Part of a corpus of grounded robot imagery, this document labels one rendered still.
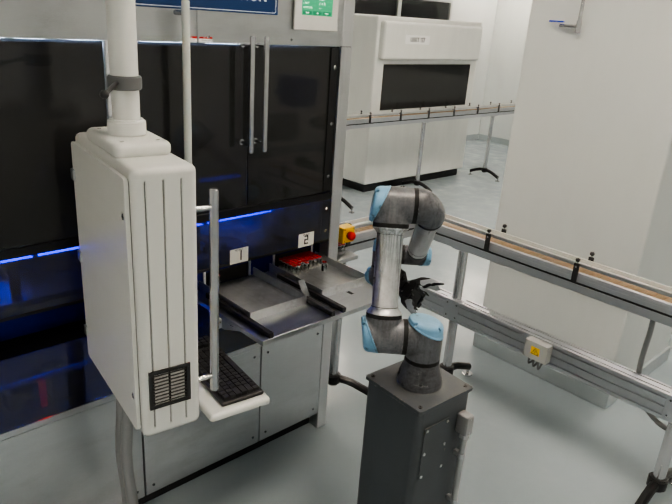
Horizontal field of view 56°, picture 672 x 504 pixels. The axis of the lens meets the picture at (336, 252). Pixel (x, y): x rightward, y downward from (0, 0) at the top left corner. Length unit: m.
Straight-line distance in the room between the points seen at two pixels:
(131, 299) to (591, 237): 2.55
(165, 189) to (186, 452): 1.44
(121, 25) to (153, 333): 0.77
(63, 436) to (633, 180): 2.76
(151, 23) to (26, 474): 1.53
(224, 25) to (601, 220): 2.17
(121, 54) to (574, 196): 2.53
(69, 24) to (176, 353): 0.97
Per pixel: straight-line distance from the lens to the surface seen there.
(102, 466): 2.57
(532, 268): 3.04
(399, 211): 1.97
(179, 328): 1.72
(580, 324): 3.72
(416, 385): 2.09
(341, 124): 2.65
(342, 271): 2.71
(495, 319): 3.25
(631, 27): 3.44
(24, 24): 1.98
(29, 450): 2.40
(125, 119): 1.74
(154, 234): 1.59
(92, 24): 2.05
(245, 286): 2.53
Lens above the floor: 1.91
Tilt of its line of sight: 21 degrees down
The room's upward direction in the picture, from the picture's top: 4 degrees clockwise
